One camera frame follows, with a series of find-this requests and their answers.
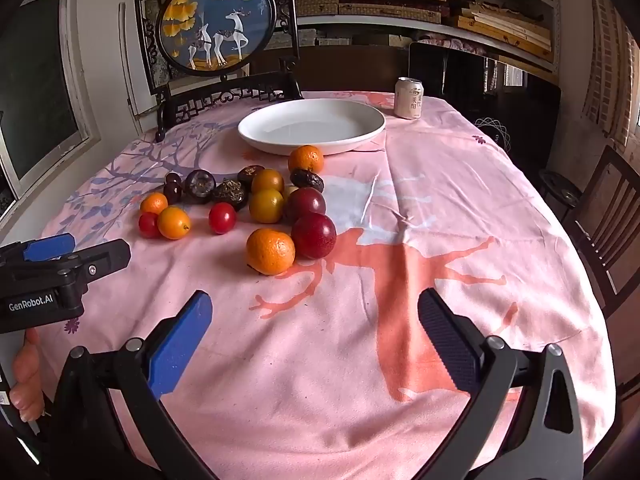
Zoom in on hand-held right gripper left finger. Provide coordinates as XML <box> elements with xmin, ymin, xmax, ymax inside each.
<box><xmin>50</xmin><ymin>290</ymin><xmax>221</xmax><ymax>480</ymax></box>

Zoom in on white framed window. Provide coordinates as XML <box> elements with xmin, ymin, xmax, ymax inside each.
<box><xmin>0</xmin><ymin>0</ymin><xmax>104</xmax><ymax>223</ymax></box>

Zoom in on dark water chestnut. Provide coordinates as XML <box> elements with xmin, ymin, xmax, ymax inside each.
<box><xmin>290</xmin><ymin>168</ymin><xmax>326</xmax><ymax>194</ymax></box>
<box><xmin>211</xmin><ymin>178</ymin><xmax>249</xmax><ymax>211</ymax></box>
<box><xmin>183</xmin><ymin>169</ymin><xmax>217</xmax><ymax>205</ymax></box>
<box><xmin>236</xmin><ymin>164</ymin><xmax>266</xmax><ymax>187</ymax></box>

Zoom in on white plate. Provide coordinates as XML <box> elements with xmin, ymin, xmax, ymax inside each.
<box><xmin>237</xmin><ymin>98</ymin><xmax>387</xmax><ymax>157</ymax></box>

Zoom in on dark round stool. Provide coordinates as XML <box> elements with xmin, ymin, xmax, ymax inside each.
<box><xmin>537</xmin><ymin>170</ymin><xmax>583</xmax><ymax>208</ymax></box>

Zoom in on small mandarin orange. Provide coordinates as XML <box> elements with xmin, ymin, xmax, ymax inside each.
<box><xmin>140</xmin><ymin>192</ymin><xmax>169</xmax><ymax>216</ymax></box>

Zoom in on stack of wooden boards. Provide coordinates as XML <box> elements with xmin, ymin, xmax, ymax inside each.
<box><xmin>452</xmin><ymin>0</ymin><xmax>556</xmax><ymax>63</ymax></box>

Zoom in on beverage can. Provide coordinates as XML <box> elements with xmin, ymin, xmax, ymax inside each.
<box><xmin>394</xmin><ymin>77</ymin><xmax>425</xmax><ymax>121</ymax></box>

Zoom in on round deer picture table screen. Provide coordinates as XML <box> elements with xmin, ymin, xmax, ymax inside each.
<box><xmin>134</xmin><ymin>0</ymin><xmax>304</xmax><ymax>143</ymax></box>

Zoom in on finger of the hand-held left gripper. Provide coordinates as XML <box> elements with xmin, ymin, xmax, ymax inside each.
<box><xmin>54</xmin><ymin>238</ymin><xmax>132</xmax><ymax>295</ymax></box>
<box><xmin>0</xmin><ymin>233</ymin><xmax>77</xmax><ymax>273</ymax></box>

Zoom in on dark glossy board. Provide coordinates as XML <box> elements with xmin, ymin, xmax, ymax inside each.
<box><xmin>407</xmin><ymin>41</ymin><xmax>497</xmax><ymax>100</ymax></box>

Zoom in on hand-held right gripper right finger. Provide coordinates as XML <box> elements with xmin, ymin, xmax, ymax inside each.
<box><xmin>417</xmin><ymin>287</ymin><xmax>586</xmax><ymax>480</ymax></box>

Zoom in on red plum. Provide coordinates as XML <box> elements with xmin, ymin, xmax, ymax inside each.
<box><xmin>291</xmin><ymin>212</ymin><xmax>337</xmax><ymax>260</ymax></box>
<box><xmin>285</xmin><ymin>187</ymin><xmax>327</xmax><ymax>222</ymax></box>

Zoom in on yellow plum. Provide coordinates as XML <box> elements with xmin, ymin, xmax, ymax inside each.
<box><xmin>248</xmin><ymin>188</ymin><xmax>285</xmax><ymax>224</ymax></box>

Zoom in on white wire mesh cover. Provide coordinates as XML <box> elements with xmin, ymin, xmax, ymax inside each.
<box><xmin>474</xmin><ymin>116</ymin><xmax>512</xmax><ymax>153</ymax></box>

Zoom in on red cherry tomato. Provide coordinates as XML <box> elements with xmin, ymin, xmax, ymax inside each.
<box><xmin>208</xmin><ymin>202</ymin><xmax>237</xmax><ymax>235</ymax></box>
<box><xmin>138</xmin><ymin>212</ymin><xmax>162</xmax><ymax>239</ymax></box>

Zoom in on person's left hand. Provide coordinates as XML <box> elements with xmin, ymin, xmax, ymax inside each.
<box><xmin>11</xmin><ymin>329</ymin><xmax>47</xmax><ymax>423</ymax></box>

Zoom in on orange kumquat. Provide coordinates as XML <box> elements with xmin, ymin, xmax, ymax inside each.
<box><xmin>157</xmin><ymin>206</ymin><xmax>192</xmax><ymax>240</ymax></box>

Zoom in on pink printed tablecloth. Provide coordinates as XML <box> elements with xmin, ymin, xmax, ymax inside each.
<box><xmin>37</xmin><ymin>91</ymin><xmax>617</xmax><ymax>468</ymax></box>

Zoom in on dark wooden chair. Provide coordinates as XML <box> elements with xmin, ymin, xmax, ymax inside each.
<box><xmin>562</xmin><ymin>145</ymin><xmax>640</xmax><ymax>313</ymax></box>

